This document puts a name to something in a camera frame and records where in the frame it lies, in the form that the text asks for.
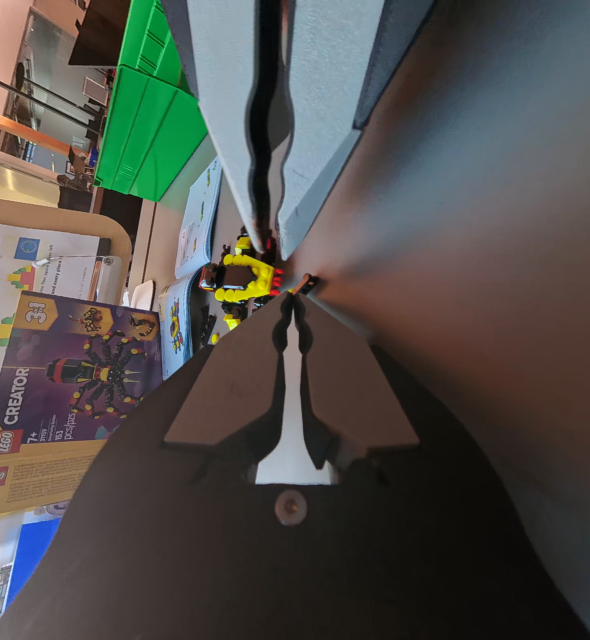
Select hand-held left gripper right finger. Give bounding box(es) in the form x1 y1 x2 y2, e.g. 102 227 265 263
294 292 421 472

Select open lego instruction booklet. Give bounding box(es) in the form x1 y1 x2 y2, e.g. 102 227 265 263
156 157 224 379

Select rounded light wooden panel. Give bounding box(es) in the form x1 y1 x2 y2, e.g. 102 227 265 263
0 195 134 306

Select blue box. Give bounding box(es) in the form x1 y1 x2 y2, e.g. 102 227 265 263
0 502 70 637

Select purple spider lego box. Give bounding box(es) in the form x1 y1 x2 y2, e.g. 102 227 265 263
0 289 165 522

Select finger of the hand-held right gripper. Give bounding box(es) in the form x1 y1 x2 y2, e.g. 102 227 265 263
162 0 284 252
276 0 436 262

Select dark wooden furniture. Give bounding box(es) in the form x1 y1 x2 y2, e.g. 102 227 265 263
67 0 135 68

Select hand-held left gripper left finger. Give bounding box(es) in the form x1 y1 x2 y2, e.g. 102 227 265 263
163 291 294 447

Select green plastic bin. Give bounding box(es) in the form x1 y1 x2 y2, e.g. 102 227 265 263
92 0 216 202

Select scattered small lego pieces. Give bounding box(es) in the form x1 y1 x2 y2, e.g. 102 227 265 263
199 227 278 347

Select yellow black lego model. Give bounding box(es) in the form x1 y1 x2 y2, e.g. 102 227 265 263
200 252 286 307

